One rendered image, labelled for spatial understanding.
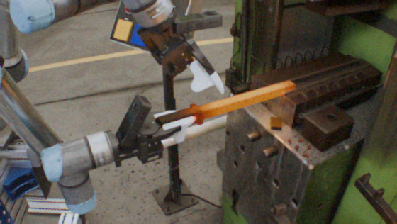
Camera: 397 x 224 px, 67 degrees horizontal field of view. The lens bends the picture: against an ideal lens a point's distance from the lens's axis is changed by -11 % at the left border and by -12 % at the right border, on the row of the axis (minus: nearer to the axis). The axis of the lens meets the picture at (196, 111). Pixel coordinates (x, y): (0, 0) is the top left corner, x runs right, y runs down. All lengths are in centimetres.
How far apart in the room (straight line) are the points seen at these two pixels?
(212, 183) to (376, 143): 127
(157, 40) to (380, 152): 63
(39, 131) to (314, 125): 67
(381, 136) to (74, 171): 75
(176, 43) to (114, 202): 141
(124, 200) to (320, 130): 135
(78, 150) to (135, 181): 135
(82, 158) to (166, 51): 28
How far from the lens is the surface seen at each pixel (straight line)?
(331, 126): 87
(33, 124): 80
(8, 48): 115
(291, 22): 115
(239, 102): 85
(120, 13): 136
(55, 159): 72
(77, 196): 78
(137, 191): 200
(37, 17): 58
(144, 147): 75
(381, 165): 96
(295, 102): 91
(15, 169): 128
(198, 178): 204
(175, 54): 67
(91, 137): 74
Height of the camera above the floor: 147
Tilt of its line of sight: 35 degrees down
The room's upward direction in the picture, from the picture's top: straight up
